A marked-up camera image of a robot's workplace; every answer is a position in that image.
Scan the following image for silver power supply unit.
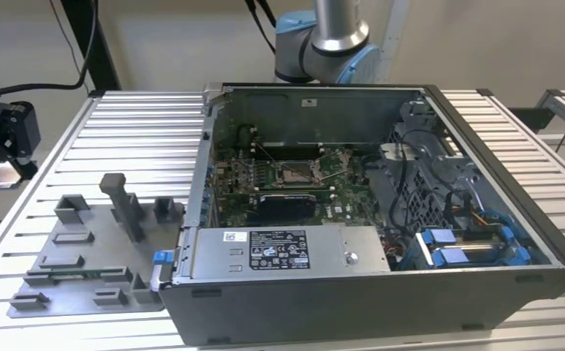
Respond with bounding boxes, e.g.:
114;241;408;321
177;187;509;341
173;225;393;284

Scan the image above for grey plastic parts rack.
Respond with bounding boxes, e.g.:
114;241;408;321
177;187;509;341
7;173;189;320

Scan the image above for black open PC case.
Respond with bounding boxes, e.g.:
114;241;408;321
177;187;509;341
158;82;565;347

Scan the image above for black metal post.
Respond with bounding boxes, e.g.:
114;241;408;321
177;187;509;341
61;0;124;92

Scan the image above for orange yellow wire bundle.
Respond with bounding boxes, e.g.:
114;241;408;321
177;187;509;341
472;210;496;230

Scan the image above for silver metal drive cage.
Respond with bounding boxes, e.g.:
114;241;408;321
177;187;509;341
368;100;555;273

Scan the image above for green RAM stick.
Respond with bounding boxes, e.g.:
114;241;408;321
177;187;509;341
27;268;129;277

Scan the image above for metal socket cover frame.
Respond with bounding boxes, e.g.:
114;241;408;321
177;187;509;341
314;148;360;181

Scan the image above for black RAM slot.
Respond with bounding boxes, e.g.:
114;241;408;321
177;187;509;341
258;185;338;193
252;143;325;154

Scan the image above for green motherboard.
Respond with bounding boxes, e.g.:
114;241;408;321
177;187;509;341
209;146;387;230

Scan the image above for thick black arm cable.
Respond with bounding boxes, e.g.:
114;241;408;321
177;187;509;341
0;0;101;96

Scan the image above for black rectangular cooler module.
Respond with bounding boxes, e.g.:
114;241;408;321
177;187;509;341
257;193;318;220

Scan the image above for hard disk in blue carrier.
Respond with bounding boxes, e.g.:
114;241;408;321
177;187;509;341
419;224;516;246
431;244;532;270

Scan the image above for CPU socket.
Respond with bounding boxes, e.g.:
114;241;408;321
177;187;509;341
272;159;325;189

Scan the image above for black wire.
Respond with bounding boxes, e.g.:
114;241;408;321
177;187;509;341
389;129;443;227

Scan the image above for black hanging cables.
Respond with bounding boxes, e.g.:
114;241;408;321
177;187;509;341
242;0;280;56

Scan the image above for thin wire locking lever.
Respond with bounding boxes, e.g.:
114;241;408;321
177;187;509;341
256;142;289;166

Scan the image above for black table bracket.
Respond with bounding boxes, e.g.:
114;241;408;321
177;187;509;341
509;106;556;133

